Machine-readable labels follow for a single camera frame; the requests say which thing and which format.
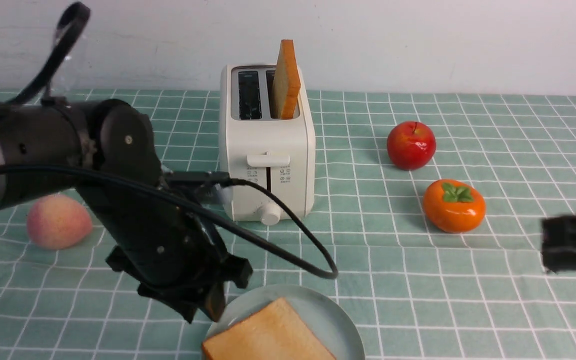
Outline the pink peach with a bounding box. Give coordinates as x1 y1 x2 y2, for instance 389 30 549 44
26 194 93 251

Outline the toast slice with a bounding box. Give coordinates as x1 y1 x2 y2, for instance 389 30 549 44
202 297 336 360
272 39 302 120

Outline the orange persimmon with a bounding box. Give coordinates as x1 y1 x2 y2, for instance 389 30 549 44
422 178 487 234

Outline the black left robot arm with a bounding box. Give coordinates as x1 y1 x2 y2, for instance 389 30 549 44
0 99 253 322

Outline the light green round plate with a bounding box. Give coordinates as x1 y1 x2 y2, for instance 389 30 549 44
205 284 367 360

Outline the white two-slot toaster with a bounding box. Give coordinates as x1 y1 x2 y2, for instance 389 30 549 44
218 64 317 219

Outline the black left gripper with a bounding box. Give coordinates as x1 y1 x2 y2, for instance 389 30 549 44
78 172 253 324

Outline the green checkered tablecloth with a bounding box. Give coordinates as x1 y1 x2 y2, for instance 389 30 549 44
0 90 576 360

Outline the red apple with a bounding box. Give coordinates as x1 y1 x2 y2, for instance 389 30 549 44
387 121 437 171

